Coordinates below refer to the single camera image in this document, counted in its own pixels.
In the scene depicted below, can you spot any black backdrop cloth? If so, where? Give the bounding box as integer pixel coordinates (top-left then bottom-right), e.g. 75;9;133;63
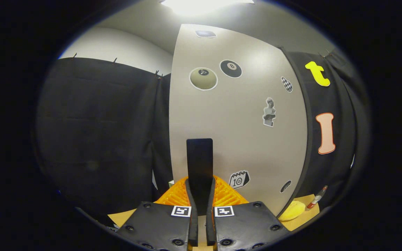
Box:
35;47;372;223

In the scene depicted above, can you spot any yellow plush toy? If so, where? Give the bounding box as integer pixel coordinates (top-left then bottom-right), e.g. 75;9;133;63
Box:
278;200;307;221

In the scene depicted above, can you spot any black door handle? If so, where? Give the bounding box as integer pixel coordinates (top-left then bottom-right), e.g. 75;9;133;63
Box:
186;138;214;216

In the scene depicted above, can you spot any grey shoe cabinet door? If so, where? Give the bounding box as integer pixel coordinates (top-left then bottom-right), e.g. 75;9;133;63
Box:
169;24;308;216

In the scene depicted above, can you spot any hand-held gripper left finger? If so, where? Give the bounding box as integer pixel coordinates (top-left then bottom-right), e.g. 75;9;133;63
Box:
116;176;199;251

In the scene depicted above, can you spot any dark grey shoe cabinet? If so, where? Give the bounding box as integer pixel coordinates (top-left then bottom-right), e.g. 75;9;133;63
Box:
169;24;318;218

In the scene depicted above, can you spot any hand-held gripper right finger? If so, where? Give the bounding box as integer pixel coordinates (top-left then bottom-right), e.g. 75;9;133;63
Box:
206;175;290;251

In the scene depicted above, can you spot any red and white pen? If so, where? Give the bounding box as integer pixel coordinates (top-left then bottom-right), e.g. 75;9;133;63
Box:
307;185;328;210

